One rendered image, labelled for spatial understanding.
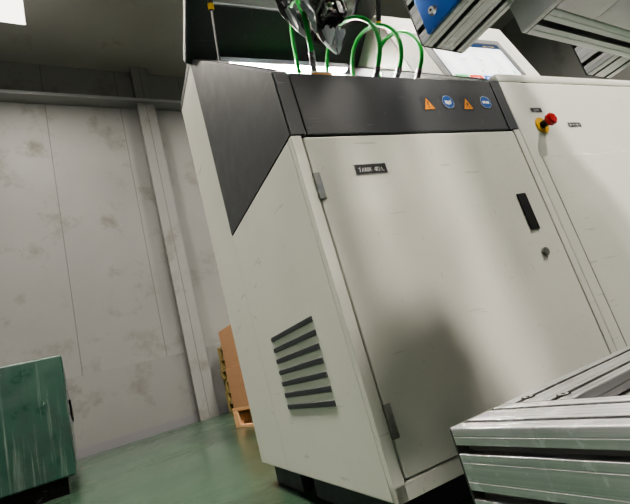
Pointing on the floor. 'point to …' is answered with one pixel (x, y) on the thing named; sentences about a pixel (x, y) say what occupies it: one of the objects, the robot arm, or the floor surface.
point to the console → (578, 174)
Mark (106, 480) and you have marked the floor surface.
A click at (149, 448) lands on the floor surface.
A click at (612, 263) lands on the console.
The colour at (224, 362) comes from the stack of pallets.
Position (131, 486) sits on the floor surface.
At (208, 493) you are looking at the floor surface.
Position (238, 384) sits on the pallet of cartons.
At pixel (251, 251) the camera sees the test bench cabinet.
